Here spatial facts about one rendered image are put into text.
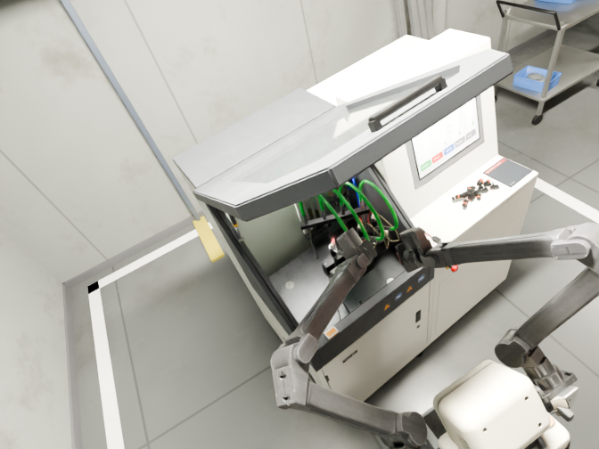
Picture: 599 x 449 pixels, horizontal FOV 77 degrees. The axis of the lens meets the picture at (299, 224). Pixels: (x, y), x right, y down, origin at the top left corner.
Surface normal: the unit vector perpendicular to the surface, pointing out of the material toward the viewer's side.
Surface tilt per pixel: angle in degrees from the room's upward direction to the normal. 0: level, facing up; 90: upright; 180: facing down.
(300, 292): 0
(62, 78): 90
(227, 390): 0
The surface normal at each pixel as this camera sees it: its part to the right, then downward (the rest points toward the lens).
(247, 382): -0.22, -0.66
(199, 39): 0.47, 0.58
